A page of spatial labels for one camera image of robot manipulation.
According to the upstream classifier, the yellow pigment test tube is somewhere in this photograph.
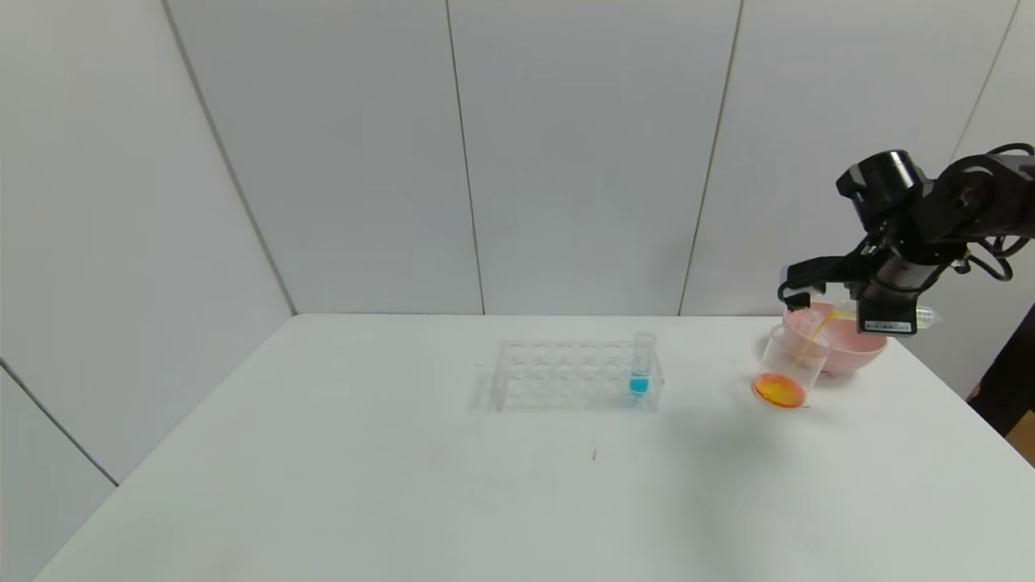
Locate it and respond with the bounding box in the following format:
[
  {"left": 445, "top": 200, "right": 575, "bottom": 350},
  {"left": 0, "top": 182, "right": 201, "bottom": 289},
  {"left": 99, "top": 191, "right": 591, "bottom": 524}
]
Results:
[{"left": 829, "top": 303, "right": 944, "bottom": 331}]

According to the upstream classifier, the clear acrylic test tube rack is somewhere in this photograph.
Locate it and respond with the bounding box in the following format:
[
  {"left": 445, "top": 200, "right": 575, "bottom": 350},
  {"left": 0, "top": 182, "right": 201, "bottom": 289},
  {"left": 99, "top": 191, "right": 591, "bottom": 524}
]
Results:
[{"left": 492, "top": 338, "right": 664, "bottom": 413}]

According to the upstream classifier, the blue pigment test tube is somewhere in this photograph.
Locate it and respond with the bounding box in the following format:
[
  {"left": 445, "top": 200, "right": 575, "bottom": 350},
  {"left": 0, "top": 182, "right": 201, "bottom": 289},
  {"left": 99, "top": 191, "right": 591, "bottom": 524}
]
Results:
[{"left": 631, "top": 331, "right": 656, "bottom": 397}]

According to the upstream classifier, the clear plastic beaker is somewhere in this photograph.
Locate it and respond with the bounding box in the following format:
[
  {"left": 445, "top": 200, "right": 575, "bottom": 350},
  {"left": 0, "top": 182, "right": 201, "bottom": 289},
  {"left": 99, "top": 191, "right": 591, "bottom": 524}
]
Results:
[{"left": 752, "top": 325, "right": 829, "bottom": 409}]

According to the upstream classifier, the pink bowl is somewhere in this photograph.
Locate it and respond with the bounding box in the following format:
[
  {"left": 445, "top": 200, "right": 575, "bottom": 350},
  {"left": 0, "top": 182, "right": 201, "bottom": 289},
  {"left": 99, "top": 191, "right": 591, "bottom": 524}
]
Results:
[{"left": 782, "top": 302, "right": 888, "bottom": 374}]

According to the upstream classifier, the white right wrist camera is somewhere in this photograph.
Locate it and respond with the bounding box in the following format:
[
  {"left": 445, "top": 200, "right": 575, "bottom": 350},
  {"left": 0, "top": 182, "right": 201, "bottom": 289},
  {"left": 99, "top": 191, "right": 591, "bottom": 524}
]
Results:
[{"left": 779, "top": 271, "right": 813, "bottom": 311}]

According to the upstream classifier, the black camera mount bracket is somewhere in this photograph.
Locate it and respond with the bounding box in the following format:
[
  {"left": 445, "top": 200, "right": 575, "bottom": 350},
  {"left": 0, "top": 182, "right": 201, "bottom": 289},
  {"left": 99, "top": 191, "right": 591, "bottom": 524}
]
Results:
[{"left": 786, "top": 255, "right": 870, "bottom": 288}]

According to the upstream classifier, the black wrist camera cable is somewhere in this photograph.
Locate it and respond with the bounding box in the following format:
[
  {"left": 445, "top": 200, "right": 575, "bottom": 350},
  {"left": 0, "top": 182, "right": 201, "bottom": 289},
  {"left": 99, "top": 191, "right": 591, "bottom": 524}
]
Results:
[{"left": 950, "top": 144, "right": 1035, "bottom": 282}]

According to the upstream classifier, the black metal furniture frame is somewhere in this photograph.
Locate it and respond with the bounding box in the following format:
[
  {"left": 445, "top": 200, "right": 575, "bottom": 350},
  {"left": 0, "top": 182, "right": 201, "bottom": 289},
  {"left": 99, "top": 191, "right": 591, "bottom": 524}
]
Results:
[{"left": 966, "top": 303, "right": 1035, "bottom": 437}]

